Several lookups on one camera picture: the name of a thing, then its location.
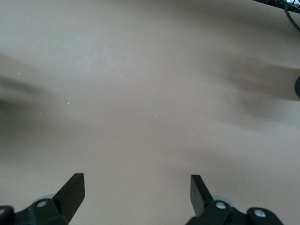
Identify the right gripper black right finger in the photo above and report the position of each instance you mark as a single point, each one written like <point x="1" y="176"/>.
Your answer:
<point x="199" y="201"/>

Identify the black ribbed cylinder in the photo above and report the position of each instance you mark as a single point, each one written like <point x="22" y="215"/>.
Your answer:
<point x="298" y="86"/>

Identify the brown table cover sheet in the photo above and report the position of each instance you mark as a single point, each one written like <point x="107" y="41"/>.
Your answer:
<point x="140" y="93"/>

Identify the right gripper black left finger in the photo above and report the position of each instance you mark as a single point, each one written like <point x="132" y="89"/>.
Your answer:
<point x="68" y="201"/>

